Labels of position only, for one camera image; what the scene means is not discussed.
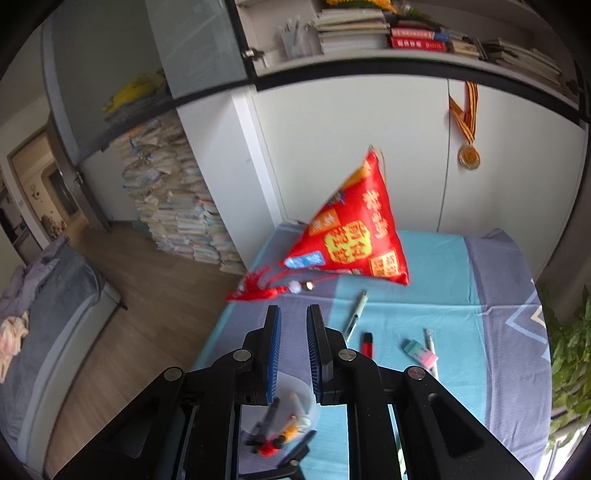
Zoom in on pink cloth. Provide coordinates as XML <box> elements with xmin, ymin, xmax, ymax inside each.
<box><xmin>0</xmin><ymin>314</ymin><xmax>31</xmax><ymax>384</ymax></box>

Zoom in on red pyramid pillow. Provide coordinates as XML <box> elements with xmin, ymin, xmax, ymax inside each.
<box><xmin>281</xmin><ymin>145</ymin><xmax>411</xmax><ymax>287</ymax></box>

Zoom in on pale green pen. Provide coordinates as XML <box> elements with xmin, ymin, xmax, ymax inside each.
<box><xmin>342</xmin><ymin>290</ymin><xmax>369</xmax><ymax>337</ymax></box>

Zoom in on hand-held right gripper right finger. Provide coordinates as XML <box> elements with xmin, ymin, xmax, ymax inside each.
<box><xmin>308</xmin><ymin>305</ymin><xmax>532</xmax><ymax>480</ymax></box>

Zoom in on red book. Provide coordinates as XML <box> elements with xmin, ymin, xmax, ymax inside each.
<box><xmin>392</xmin><ymin>38</ymin><xmax>455</xmax><ymax>51</ymax></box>
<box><xmin>390</xmin><ymin>27</ymin><xmax>437</xmax><ymax>40</ymax></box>

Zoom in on white pen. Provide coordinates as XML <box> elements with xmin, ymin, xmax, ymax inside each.
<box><xmin>424</xmin><ymin>328</ymin><xmax>439</xmax><ymax>379</ymax></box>

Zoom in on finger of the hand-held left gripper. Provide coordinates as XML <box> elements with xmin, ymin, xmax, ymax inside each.
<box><xmin>240</xmin><ymin>431</ymin><xmax>319</xmax><ymax>480</ymax></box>

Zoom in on yellow flowers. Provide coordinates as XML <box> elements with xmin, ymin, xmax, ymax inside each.
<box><xmin>323</xmin><ymin>0</ymin><xmax>398</xmax><ymax>12</ymax></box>

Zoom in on gold medal with striped ribbon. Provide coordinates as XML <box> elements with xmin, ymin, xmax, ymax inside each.
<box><xmin>448</xmin><ymin>80</ymin><xmax>482</xmax><ymax>171</ymax></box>

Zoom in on translucent white cup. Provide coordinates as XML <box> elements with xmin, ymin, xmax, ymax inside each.
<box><xmin>240</xmin><ymin>373</ymin><xmax>320</xmax><ymax>462</ymax></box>

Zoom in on white bookshelf cabinet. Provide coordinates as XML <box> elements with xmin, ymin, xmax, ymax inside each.
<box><xmin>175</xmin><ymin>0</ymin><xmax>583</xmax><ymax>273</ymax></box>

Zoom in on pile of papers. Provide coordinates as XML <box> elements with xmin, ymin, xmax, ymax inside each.
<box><xmin>113</xmin><ymin>113</ymin><xmax>247</xmax><ymax>275</ymax></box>

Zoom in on yellow plush toy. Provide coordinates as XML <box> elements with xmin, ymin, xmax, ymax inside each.
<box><xmin>102</xmin><ymin>74</ymin><xmax>160</xmax><ymax>114</ymax></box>

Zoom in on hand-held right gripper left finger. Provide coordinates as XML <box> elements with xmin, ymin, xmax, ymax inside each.
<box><xmin>53</xmin><ymin>305</ymin><xmax>281</xmax><ymax>480</ymax></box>

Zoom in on red tassel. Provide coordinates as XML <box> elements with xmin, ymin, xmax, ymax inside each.
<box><xmin>226</xmin><ymin>265</ymin><xmax>319</xmax><ymax>303</ymax></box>

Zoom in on teal pink eraser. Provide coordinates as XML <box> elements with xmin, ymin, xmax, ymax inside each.
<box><xmin>401</xmin><ymin>339</ymin><xmax>438</xmax><ymax>365</ymax></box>

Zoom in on glass cabinet door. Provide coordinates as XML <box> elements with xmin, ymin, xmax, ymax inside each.
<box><xmin>143</xmin><ymin>0</ymin><xmax>257</xmax><ymax>88</ymax></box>
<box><xmin>41</xmin><ymin>0</ymin><xmax>185</xmax><ymax>162</ymax></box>

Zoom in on green potted plant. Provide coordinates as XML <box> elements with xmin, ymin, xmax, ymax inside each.
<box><xmin>538</xmin><ymin>281</ymin><xmax>591</xmax><ymax>462</ymax></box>

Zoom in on grey bed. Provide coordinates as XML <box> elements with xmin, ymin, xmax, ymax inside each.
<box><xmin>0</xmin><ymin>235</ymin><xmax>123</xmax><ymax>476</ymax></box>

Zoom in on wooden door frame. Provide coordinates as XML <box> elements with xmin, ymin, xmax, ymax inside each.
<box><xmin>7</xmin><ymin>129</ymin><xmax>93</xmax><ymax>254</ymax></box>

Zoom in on stack of books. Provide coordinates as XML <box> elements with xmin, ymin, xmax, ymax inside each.
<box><xmin>314</xmin><ymin>9</ymin><xmax>391</xmax><ymax>54</ymax></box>
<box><xmin>434</xmin><ymin>28</ymin><xmax>485</xmax><ymax>58</ymax></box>
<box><xmin>480</xmin><ymin>38</ymin><xmax>565</xmax><ymax>88</ymax></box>

